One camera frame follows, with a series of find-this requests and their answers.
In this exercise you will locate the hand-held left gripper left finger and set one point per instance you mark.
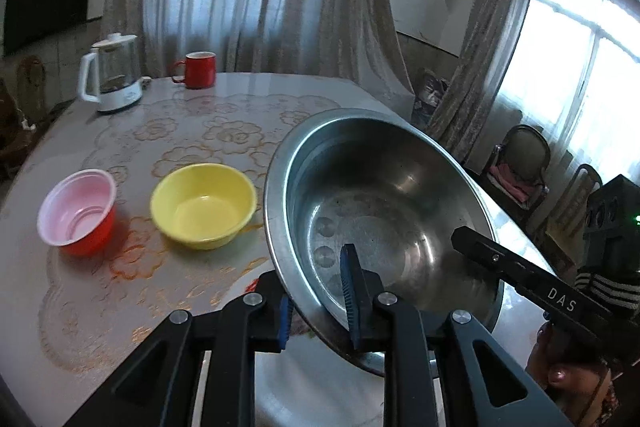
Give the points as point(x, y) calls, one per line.
point(285, 322)

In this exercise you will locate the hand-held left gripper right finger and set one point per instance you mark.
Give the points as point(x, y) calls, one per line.
point(352, 292)

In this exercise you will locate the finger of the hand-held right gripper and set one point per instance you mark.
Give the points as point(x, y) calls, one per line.
point(490, 254)

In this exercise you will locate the stainless steel bowl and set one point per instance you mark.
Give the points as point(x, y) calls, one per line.
point(390, 207)

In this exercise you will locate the yellow plastic bowl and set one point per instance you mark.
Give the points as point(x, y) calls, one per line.
point(200, 207)

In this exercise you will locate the red plastic bowl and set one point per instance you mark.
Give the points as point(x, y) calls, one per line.
point(75, 212)

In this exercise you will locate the person's right forearm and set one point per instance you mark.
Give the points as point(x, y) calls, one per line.
point(595, 284)

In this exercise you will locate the person's right hand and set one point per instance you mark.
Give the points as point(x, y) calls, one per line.
point(555, 367)

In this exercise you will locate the chair with pink cushion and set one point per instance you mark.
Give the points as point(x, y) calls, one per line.
point(515, 172)

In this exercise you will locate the plain wooden chair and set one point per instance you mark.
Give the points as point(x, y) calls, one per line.
point(575, 207)

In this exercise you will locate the person's patterned clothing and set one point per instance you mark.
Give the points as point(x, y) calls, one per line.
point(617, 402)

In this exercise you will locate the plastic bag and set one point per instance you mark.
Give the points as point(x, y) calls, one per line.
point(431, 97)

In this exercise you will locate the lace table mat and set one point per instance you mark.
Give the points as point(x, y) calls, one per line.
point(200, 137)

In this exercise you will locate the bright window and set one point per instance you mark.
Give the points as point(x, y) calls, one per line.
point(575, 67)

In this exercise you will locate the narrow beige curtain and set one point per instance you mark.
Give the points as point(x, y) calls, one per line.
point(495, 32)

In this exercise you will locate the red enamel mug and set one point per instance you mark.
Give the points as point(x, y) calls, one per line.
point(200, 69)

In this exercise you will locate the white electric kettle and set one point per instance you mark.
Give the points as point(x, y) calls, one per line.
point(117, 77)

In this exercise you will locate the carved wooden chair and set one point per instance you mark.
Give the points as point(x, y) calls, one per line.
point(32, 82)

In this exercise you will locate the black wall television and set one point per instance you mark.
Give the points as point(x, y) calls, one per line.
point(45, 2)

